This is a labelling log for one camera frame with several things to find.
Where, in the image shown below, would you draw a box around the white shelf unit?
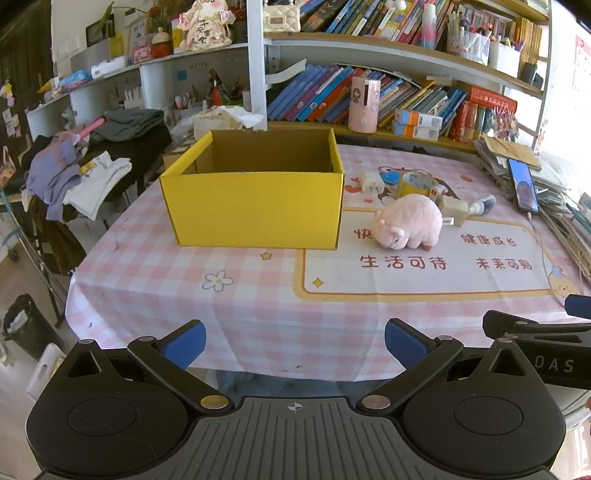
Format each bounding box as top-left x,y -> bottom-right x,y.
25,0 -> 555,153

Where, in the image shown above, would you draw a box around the black trash bin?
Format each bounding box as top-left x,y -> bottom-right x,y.
2,294 -> 65,361

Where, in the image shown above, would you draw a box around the wall poster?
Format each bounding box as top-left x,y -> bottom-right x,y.
573,34 -> 591,93

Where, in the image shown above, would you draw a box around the white plastic stool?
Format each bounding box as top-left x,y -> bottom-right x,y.
25,343 -> 68,400

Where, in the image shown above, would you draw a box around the stack of papers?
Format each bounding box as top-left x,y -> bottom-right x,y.
475,134 -> 591,278

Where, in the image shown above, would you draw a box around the pink cylindrical humidifier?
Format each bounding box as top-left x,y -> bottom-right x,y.
348,76 -> 382,134

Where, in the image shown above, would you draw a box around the folded dark grey clothes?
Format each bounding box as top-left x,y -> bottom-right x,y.
90,108 -> 167,141

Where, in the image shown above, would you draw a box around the pink checkered tablecloth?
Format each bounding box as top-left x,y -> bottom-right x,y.
65,143 -> 591,384

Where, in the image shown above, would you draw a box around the dark wooden door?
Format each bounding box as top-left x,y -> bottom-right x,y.
0,0 -> 54,139

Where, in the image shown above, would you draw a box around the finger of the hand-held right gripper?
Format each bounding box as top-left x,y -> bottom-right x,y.
482,310 -> 591,340
564,294 -> 591,320

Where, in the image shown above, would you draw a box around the white storage container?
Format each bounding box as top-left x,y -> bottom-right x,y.
489,41 -> 522,77

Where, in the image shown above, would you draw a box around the pile of clothes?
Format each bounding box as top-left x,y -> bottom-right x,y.
88,124 -> 174,195

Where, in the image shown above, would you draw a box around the purple garment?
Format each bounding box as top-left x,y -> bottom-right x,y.
25,134 -> 84,220

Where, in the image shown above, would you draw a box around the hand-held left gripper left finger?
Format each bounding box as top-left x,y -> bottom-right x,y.
58,320 -> 234,415

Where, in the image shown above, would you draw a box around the red boxed book set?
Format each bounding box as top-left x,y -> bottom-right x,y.
450,85 -> 518,144

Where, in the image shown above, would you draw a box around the pink stick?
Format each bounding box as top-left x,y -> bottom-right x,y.
74,117 -> 107,139

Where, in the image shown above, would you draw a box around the pink plush pig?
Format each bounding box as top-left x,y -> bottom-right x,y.
373,194 -> 445,252

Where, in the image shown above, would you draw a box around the clear pen holder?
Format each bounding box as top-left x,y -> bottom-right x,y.
445,11 -> 490,65

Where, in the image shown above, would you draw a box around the crumpled white plastic bag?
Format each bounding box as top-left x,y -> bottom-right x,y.
193,105 -> 267,141

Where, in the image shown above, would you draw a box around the white charging cable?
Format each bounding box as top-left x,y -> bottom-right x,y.
526,211 -> 557,289

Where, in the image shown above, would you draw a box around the row of colourful books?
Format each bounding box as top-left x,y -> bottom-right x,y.
267,65 -> 469,134
300,0 -> 462,44

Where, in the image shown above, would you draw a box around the white printed shirt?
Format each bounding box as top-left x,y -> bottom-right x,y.
62,152 -> 132,221

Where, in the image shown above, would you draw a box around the white quilted bag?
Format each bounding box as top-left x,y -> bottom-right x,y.
263,2 -> 301,33

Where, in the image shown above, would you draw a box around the smartphone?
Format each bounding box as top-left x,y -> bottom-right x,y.
508,158 -> 540,214

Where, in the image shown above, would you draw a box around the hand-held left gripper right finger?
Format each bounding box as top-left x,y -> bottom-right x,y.
355,318 -> 543,414

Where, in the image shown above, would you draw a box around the yellow cardboard box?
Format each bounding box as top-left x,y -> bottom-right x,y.
159,128 -> 345,250

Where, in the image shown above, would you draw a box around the brown cardboard sheet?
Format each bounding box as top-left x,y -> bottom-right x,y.
482,135 -> 543,171

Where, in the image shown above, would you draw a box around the yellow tape roll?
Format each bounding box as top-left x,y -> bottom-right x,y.
397,172 -> 439,201

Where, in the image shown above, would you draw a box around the pink doll figure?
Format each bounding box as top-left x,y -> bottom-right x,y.
178,0 -> 234,51

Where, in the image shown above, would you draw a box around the white power adapter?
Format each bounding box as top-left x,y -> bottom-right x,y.
359,172 -> 384,195

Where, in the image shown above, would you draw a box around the white rectangular block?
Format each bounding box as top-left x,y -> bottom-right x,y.
436,195 -> 472,227

